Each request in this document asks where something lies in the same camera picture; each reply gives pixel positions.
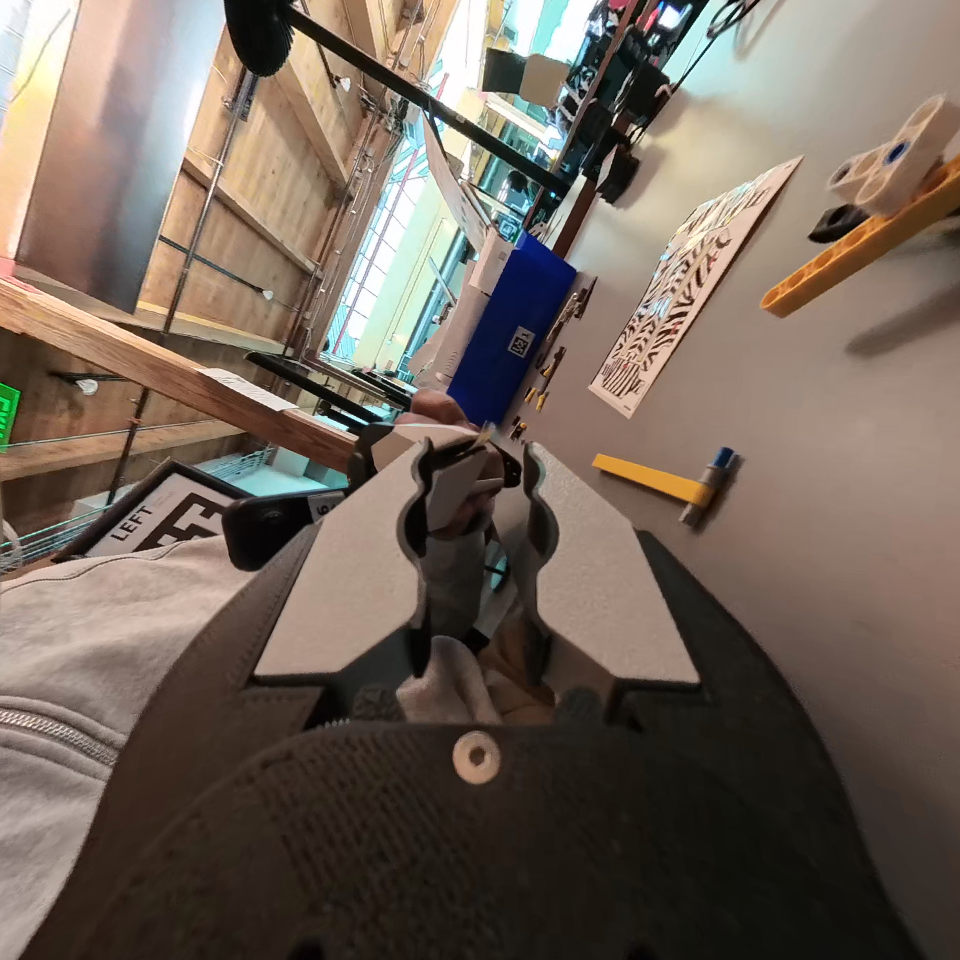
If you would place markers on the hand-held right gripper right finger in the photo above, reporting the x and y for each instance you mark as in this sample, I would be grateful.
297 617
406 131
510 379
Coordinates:
600 592

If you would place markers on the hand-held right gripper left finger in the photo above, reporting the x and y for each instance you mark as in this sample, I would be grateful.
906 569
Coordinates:
352 585

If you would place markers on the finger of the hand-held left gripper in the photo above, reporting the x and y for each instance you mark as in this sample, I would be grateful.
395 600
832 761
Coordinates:
427 436
457 484

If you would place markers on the short yellow lego beam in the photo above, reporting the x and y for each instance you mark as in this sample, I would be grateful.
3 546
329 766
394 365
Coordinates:
649 474

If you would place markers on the row of small lego parts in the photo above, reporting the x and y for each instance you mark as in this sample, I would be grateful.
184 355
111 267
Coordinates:
551 371

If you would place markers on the long yellow lego beam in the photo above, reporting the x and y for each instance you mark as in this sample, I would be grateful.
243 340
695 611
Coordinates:
862 251

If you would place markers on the black lego piece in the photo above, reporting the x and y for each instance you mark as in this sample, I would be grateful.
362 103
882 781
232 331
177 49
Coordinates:
836 223

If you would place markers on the white lego connector piece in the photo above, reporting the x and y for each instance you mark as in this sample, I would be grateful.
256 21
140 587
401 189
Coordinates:
885 165

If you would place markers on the person's left hand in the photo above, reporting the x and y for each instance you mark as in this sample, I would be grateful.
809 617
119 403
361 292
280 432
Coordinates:
442 409

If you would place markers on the blue storage box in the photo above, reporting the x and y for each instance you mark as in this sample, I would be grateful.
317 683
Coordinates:
510 315

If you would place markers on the wooden beam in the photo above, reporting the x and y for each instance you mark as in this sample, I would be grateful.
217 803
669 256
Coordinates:
150 352

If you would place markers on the green sign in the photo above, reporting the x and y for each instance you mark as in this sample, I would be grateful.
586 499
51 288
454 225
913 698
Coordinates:
7 416

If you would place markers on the zebra striped sticker sheet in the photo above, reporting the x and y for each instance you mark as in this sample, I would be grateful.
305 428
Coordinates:
697 285

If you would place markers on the black charging docks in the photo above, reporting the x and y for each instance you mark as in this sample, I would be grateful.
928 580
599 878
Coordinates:
619 176

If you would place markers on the black pole stand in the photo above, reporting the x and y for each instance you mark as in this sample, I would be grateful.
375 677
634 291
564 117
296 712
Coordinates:
420 90

